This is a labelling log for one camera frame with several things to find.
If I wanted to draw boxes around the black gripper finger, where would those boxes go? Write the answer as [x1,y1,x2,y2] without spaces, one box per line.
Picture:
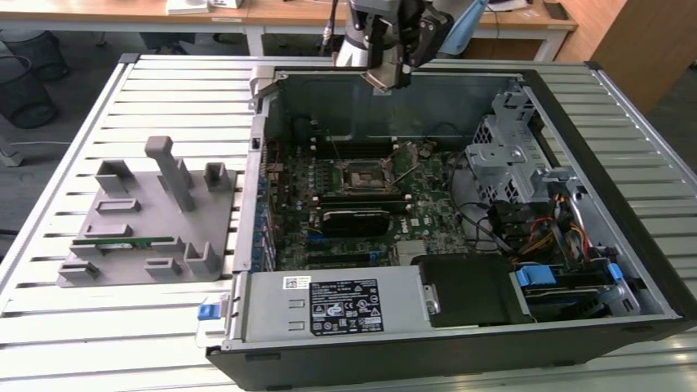
[367,18,388,70]
[394,4,455,89]

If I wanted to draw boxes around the silver CPU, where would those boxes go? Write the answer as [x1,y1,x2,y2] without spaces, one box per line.
[359,60,402,94]

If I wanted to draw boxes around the wooden desk white legs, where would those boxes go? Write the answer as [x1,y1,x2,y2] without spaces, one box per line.
[0,0,579,62]

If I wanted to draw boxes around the silver metal drive cage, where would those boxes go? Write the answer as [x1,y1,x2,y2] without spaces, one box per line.
[463,90,554,205]

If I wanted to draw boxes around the white desktop device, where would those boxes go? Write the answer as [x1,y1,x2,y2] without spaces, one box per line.
[165,0,211,16]

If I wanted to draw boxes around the green motherboard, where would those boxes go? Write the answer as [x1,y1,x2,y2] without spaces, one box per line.
[259,138,474,273]

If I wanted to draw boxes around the wooden cabinet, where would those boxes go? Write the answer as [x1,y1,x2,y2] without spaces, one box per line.
[555,0,697,115]

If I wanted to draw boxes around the black graphics card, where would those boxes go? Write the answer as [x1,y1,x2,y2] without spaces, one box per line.
[318,208,391,238]

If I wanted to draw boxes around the silver finned heat sink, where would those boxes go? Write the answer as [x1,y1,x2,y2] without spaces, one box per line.
[395,239,430,267]

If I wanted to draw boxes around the long black expansion slot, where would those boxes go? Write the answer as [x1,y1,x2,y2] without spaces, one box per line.
[306,252,371,266]

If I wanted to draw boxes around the silver metal brace bar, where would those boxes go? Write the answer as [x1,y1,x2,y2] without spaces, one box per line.
[562,179,619,266]

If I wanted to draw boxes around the black mesh waste bin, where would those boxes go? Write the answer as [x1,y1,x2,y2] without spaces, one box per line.
[0,29,71,82]

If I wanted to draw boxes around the black plastic fan shroud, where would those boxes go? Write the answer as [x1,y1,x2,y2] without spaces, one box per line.
[410,252,532,328]

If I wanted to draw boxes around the grey parts rack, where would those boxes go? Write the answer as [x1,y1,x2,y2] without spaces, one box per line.
[55,136,241,289]

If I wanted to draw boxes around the blue disk carrier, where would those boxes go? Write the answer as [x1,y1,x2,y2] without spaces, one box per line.
[514,265,556,289]

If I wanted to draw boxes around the green RAM stick white label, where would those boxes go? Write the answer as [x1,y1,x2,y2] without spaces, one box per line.
[71,235,181,251]

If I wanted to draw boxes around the black round bin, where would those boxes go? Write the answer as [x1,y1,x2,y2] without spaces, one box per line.
[0,55,59,131]

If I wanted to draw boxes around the silver power supply unit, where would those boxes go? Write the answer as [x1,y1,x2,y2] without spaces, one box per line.
[225,271,431,342]

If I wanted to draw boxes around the black PC case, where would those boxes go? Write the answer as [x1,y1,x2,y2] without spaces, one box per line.
[205,65,697,392]

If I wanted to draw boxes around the orange yellow power wires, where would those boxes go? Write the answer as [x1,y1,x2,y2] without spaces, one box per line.
[524,191,594,266]

